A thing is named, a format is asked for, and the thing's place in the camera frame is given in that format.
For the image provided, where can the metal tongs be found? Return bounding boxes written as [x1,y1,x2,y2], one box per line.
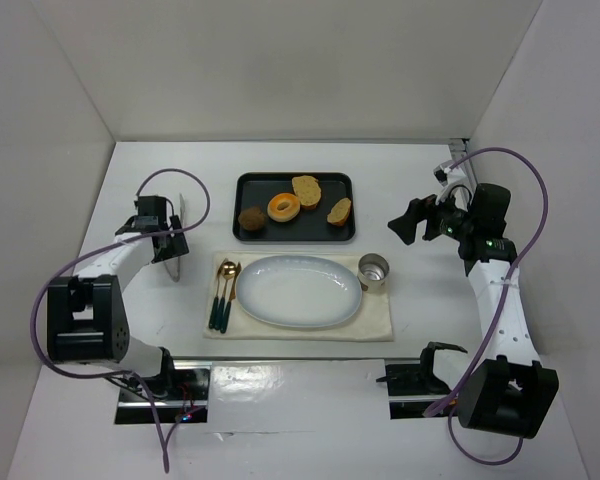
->
[164,194,186,283]

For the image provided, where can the orange bagel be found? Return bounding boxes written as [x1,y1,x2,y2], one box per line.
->
[267,193,301,223]

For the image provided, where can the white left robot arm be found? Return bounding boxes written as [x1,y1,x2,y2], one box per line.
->
[47,196,189,397]

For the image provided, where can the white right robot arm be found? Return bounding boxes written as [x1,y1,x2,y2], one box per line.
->
[388,183,559,439]

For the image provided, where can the small bread slice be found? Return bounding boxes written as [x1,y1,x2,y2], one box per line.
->
[327,197,352,227]

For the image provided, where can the large bread slice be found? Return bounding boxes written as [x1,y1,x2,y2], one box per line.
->
[291,175,322,210]

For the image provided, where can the steel cup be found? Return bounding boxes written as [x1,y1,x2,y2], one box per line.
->
[357,253,390,293]

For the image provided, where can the brown chocolate croissant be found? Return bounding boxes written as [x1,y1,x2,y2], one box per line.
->
[238,206,267,232]

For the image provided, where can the black baking tray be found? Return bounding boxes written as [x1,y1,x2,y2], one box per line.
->
[232,172,356,243]

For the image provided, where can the oval light blue plate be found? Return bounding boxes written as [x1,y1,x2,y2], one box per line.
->
[236,255,362,329]

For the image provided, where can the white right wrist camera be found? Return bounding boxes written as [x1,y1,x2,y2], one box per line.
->
[433,161,472,204]

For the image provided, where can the gold spoon green handle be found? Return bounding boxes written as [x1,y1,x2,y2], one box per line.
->
[208,259,237,330]

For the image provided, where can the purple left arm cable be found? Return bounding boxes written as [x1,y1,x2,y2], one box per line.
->
[32,168,212,474]

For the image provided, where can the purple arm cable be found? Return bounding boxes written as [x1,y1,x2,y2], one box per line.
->
[32,168,212,474]
[422,145,551,466]

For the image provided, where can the gold knife green handle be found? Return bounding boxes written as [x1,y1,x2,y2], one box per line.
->
[219,262,242,334]

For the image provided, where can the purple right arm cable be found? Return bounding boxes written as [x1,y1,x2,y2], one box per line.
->
[422,145,551,466]

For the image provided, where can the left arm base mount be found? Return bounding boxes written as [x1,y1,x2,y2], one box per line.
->
[108,349,211,425]

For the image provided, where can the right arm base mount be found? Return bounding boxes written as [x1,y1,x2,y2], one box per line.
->
[375,342,468,420]

